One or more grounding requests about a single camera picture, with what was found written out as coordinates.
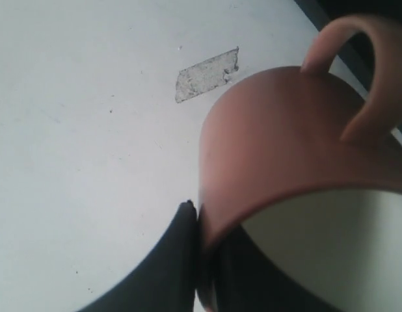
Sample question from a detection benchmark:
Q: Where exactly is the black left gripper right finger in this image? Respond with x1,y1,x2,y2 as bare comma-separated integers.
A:
214,226,318,311

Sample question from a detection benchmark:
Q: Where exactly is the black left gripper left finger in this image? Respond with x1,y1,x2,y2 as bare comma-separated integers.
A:
82,200,200,311

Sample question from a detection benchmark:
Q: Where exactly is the pink ceramic mug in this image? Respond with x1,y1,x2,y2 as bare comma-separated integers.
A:
197,15,402,311

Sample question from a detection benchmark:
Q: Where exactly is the clear tape patch on table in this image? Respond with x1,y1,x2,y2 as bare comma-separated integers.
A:
175,47,239,103

